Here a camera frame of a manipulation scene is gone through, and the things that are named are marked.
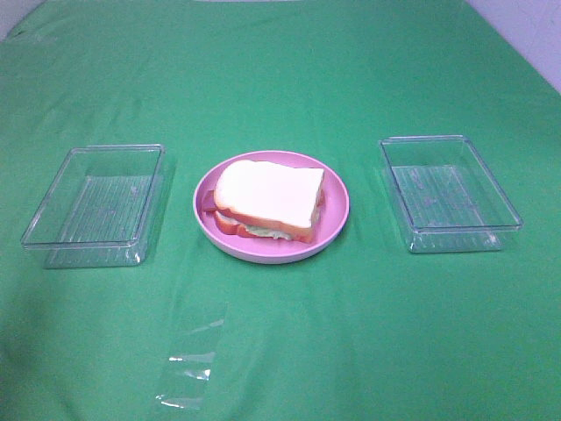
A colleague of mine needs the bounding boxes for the bread slice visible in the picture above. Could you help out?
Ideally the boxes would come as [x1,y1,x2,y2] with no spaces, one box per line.
[213,210,316,245]
[214,160,324,235]

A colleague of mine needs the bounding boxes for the green lettuce leaf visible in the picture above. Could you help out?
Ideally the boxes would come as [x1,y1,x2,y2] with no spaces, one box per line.
[218,210,299,241]

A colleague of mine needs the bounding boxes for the bacon strip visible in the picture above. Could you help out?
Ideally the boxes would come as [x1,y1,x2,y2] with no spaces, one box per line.
[201,189,217,212]
[316,189,325,207]

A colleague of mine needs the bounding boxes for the pink round plate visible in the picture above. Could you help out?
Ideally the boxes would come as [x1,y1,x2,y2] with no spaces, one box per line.
[193,150,350,264]

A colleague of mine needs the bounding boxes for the green tablecloth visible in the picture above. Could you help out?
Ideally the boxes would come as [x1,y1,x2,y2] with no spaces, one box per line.
[1,1,560,420]

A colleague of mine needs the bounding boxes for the clear plastic film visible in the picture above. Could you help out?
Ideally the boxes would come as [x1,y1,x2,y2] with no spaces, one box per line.
[152,302,228,420]

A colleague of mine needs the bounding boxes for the clear right plastic container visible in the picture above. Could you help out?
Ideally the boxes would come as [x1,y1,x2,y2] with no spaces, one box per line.
[379,135,523,253]

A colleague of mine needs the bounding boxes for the clear plastic container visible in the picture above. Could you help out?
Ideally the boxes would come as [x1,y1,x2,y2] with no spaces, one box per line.
[20,144,169,268]
[379,135,523,253]

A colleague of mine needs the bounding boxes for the clear left plastic container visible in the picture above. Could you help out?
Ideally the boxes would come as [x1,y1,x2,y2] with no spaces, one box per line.
[20,144,169,268]

